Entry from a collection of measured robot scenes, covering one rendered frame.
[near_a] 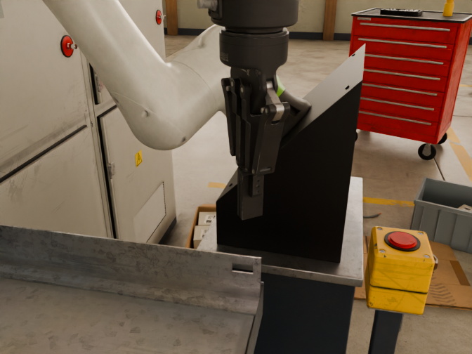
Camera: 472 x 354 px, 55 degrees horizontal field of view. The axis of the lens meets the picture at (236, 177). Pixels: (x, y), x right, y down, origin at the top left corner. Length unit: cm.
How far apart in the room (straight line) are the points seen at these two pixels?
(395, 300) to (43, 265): 52
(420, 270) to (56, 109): 101
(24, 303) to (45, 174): 66
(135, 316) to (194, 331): 8
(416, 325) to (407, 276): 127
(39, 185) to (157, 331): 77
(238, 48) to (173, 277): 34
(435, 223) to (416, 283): 171
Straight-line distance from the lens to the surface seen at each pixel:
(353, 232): 99
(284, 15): 47
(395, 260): 67
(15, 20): 122
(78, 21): 77
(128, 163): 176
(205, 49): 85
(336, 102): 76
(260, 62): 48
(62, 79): 136
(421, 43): 320
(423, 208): 237
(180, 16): 872
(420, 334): 192
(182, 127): 80
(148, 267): 66
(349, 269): 88
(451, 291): 215
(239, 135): 55
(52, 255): 73
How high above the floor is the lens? 127
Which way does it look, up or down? 26 degrees down
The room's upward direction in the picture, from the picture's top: straight up
